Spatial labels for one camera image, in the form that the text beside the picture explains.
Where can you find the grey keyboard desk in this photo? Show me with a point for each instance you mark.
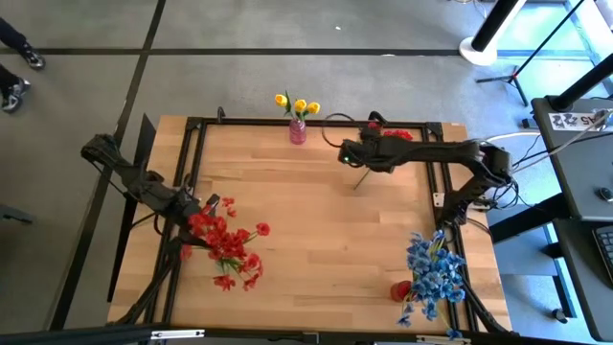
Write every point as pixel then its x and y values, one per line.
pixel 582 287

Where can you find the black round knob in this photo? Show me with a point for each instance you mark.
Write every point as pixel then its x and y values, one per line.
pixel 606 193

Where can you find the black beam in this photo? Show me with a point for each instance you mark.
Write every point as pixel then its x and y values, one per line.
pixel 72 335

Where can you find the silver plate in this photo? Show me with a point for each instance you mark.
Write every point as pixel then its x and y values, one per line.
pixel 177 334
pixel 431 340

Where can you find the black caster wheel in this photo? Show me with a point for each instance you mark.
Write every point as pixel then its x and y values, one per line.
pixel 558 315

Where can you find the person's shoe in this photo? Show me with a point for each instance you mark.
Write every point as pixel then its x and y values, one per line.
pixel 32 58
pixel 13 93

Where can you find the black keyboard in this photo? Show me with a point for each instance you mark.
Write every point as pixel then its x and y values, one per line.
pixel 606 249

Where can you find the black desk leg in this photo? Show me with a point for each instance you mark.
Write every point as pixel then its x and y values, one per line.
pixel 527 218

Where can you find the red vase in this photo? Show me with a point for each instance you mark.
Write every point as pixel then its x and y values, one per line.
pixel 400 290

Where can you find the person's leg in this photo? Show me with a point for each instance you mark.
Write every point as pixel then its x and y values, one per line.
pixel 6 76
pixel 9 33

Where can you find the yellow tulip with green leaves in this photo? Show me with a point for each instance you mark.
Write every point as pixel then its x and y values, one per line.
pixel 313 107
pixel 300 105
pixel 281 99

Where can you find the pink glass vase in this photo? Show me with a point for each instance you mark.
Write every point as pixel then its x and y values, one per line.
pixel 297 131

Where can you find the dark chair foot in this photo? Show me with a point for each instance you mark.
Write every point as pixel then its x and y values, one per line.
pixel 16 215

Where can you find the white printed marker tag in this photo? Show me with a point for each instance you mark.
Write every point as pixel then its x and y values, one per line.
pixel 572 121

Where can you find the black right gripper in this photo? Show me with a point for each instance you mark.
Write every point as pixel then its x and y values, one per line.
pixel 369 153

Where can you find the black aluminium table frame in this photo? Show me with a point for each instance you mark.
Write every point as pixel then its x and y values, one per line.
pixel 263 123

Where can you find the floor stand with round base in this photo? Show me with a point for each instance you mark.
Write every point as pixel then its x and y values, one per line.
pixel 481 48

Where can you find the black clamp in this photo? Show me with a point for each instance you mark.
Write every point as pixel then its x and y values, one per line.
pixel 378 116
pixel 220 114

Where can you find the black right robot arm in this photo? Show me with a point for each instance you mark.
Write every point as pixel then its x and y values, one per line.
pixel 455 151

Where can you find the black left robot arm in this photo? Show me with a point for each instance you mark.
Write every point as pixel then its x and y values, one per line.
pixel 139 182

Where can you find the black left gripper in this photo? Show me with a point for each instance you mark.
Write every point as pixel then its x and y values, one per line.
pixel 182 215

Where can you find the thick black pole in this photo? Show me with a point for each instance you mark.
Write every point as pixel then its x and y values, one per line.
pixel 582 86

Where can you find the small dark adapter box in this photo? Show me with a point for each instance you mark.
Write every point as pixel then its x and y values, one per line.
pixel 527 123

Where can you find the red artificial flower bunch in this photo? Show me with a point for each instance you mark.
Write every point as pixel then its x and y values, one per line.
pixel 215 232
pixel 244 268
pixel 400 134

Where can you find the silver corner bracket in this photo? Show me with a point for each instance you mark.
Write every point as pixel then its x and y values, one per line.
pixel 438 199

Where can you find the black tripod stand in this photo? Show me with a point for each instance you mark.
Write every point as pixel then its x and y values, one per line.
pixel 515 74

